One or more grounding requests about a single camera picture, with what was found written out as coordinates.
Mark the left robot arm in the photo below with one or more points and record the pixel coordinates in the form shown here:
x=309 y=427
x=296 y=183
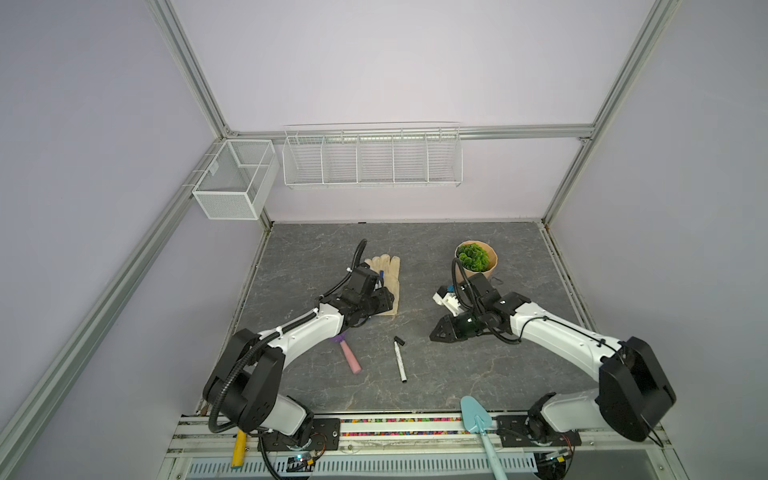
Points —
x=243 y=390

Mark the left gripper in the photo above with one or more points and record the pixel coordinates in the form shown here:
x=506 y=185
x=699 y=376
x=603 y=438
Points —
x=385 y=302

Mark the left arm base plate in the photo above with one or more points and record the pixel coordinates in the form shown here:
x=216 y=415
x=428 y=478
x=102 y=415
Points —
x=318 y=433

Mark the beige fabric glove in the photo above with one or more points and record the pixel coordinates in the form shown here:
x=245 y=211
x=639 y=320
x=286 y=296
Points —
x=390 y=267

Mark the tan pot with green plant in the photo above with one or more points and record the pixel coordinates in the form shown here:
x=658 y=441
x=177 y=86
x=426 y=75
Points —
x=477 y=257

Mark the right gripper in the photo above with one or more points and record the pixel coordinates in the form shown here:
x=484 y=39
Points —
x=450 y=333

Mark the white wire shelf basket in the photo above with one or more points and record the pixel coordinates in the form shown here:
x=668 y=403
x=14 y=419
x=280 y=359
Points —
x=378 y=157

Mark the yellow handled tool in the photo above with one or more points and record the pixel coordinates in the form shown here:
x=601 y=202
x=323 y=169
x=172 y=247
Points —
x=239 y=451

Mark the light blue shovel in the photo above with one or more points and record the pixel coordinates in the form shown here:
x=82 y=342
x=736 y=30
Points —
x=477 y=420

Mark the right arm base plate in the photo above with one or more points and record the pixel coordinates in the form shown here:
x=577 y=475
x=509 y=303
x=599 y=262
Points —
x=524 y=431

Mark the white mesh box basket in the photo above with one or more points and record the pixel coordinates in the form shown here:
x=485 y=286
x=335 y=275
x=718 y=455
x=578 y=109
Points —
x=236 y=183

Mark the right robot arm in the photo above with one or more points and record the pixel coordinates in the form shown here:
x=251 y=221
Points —
x=632 y=395

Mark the white marker pen six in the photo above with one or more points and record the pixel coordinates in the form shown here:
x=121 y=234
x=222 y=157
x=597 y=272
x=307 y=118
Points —
x=400 y=363

